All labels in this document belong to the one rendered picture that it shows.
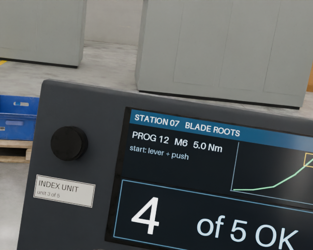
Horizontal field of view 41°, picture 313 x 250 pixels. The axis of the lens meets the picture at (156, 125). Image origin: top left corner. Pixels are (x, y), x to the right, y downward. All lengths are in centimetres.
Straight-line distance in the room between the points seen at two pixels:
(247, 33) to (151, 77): 155
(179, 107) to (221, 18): 598
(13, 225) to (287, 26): 509
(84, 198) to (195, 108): 12
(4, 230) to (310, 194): 232
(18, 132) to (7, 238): 120
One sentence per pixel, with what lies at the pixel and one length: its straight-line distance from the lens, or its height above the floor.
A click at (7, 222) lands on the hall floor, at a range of 265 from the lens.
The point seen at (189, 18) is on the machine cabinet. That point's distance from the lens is 622.
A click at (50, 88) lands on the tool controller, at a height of 125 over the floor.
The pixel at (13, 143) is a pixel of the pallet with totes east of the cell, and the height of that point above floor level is 15.
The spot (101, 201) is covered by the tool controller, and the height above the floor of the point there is 117.
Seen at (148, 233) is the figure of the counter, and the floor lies 115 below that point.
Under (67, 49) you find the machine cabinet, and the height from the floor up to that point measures 33.
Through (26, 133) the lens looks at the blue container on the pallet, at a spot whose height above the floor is 21.
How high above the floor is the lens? 133
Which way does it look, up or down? 16 degrees down
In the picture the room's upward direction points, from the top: 8 degrees clockwise
